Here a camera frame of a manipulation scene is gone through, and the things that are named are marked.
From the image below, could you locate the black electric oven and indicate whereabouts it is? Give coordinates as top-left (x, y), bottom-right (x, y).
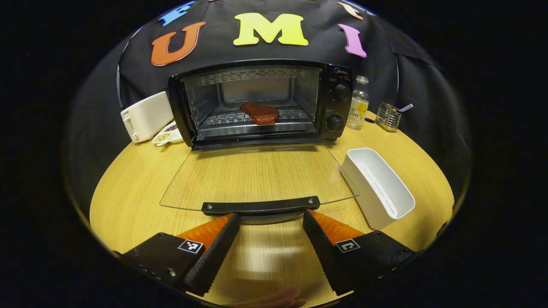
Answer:
top-left (160, 59), bottom-right (359, 224)

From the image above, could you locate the white plastic container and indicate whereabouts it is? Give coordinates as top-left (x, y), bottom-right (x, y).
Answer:
top-left (341, 148), bottom-right (416, 231)

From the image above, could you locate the metal mesh utensil holder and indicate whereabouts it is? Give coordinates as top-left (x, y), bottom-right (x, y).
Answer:
top-left (376, 103), bottom-right (402, 131)

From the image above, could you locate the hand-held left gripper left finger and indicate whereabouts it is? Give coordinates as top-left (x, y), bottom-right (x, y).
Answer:
top-left (113, 213), bottom-right (240, 297)

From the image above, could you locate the brown steak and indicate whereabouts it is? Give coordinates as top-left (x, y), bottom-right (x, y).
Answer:
top-left (239, 102), bottom-right (280, 125)

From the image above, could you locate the black backdrop cloth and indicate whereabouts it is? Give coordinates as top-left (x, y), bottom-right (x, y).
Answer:
top-left (64, 0), bottom-right (471, 201)

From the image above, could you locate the white seasoning dish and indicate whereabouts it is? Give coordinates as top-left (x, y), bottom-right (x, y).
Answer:
top-left (152, 121), bottom-right (185, 147)

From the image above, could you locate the clear plastic bottle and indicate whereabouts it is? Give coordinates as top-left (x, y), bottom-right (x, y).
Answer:
top-left (346, 76), bottom-right (369, 130)

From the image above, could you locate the white toaster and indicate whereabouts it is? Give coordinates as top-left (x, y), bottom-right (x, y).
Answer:
top-left (120, 91), bottom-right (174, 143)

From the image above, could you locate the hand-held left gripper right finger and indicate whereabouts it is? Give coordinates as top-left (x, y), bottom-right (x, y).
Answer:
top-left (302, 209), bottom-right (422, 296)

